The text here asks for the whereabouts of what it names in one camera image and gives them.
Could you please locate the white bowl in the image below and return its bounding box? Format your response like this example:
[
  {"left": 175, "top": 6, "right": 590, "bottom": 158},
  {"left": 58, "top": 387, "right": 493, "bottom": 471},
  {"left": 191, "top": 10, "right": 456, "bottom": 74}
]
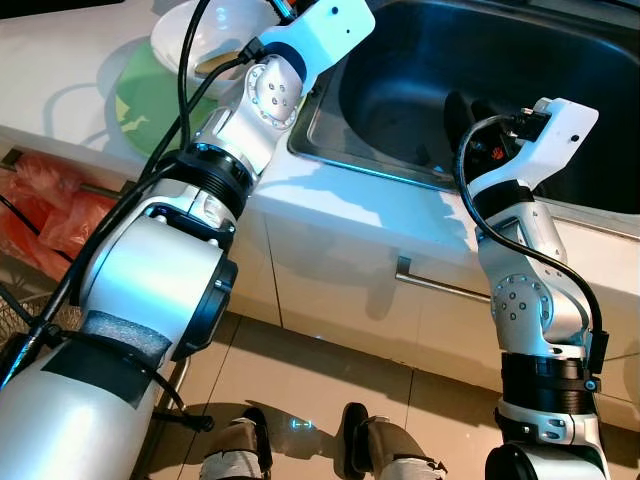
[{"left": 150, "top": 0, "right": 279, "bottom": 83}]

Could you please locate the green plate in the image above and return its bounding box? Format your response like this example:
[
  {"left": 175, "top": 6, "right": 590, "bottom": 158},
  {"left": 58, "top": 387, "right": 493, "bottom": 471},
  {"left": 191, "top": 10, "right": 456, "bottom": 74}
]
[{"left": 112, "top": 40, "right": 219, "bottom": 159}]

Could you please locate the stainless steel sink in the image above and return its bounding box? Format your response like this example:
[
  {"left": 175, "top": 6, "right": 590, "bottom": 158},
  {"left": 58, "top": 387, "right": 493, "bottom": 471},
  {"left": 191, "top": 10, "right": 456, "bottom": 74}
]
[{"left": 288, "top": 0, "right": 640, "bottom": 218}]

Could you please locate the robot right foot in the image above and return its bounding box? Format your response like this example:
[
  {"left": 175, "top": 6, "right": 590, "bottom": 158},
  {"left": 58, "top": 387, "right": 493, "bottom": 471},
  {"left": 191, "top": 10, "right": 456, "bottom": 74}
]
[{"left": 338, "top": 402, "right": 448, "bottom": 480}]

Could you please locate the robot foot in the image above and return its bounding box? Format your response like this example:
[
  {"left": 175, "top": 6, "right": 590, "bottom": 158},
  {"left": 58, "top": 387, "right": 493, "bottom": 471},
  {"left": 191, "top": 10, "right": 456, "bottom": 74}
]
[
  {"left": 198, "top": 405, "right": 274, "bottom": 480},
  {"left": 338, "top": 402, "right": 448, "bottom": 480}
]

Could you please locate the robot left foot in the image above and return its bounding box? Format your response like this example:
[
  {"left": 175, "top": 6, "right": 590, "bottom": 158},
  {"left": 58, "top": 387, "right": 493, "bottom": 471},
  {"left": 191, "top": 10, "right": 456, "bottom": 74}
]
[{"left": 198, "top": 405, "right": 274, "bottom": 480}]

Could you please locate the orange plastic bag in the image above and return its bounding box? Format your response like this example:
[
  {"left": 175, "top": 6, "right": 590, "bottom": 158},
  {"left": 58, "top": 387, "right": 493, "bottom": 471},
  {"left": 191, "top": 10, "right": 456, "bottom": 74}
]
[{"left": 0, "top": 150, "right": 119, "bottom": 286}]

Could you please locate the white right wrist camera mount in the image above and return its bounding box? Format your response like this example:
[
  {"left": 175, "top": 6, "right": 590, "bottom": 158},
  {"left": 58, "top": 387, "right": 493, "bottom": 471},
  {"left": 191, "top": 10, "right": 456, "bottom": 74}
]
[{"left": 470, "top": 97, "right": 601, "bottom": 206}]

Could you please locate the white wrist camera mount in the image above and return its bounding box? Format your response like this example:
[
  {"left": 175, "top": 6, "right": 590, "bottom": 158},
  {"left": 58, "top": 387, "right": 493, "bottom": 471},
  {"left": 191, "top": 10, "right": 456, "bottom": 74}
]
[
  {"left": 470, "top": 97, "right": 601, "bottom": 206},
  {"left": 258, "top": 0, "right": 377, "bottom": 98}
]

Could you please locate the silver cabinet bar handle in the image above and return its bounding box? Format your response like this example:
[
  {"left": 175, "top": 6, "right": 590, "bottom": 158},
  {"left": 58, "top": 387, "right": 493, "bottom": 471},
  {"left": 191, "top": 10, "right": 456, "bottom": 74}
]
[
  {"left": 394, "top": 256, "right": 493, "bottom": 304},
  {"left": 0, "top": 148, "right": 101, "bottom": 197}
]

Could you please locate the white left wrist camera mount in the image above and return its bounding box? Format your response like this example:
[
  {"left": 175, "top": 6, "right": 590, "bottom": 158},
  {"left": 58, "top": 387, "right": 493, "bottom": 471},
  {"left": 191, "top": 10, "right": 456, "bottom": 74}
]
[{"left": 258, "top": 0, "right": 377, "bottom": 98}]

